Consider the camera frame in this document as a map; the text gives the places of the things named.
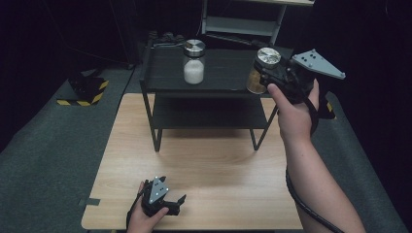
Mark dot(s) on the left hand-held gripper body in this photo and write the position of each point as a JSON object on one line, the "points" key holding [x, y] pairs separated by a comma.
{"points": [[158, 197]]}

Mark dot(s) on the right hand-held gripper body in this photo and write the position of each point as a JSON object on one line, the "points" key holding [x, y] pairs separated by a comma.
{"points": [[301, 76]]}

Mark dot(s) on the glass jar with brown contents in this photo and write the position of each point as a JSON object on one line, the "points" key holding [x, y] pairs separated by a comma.
{"points": [[262, 69]]}

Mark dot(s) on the black two-tier metal rack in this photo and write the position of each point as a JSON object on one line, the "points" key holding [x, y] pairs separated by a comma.
{"points": [[213, 81]]}

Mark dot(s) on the person's left hand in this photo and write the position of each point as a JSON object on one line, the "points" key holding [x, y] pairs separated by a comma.
{"points": [[144, 220]]}

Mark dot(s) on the person's right hand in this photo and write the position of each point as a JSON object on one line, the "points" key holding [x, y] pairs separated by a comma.
{"points": [[294, 116]]}

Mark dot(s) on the black yellow striped block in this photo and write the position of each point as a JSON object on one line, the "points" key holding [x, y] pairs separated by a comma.
{"points": [[85, 92], [327, 108]]}

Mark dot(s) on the glass jar with white contents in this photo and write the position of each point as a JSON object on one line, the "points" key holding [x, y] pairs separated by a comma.
{"points": [[194, 63]]}

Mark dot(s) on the grey tape strip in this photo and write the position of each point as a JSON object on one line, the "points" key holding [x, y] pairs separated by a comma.
{"points": [[89, 202]]}

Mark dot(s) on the dark clutter of small things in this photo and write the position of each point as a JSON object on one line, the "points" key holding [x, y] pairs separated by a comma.
{"points": [[166, 38]]}

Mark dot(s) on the grey metal shelf frame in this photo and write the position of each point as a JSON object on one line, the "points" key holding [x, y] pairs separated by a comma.
{"points": [[249, 22]]}

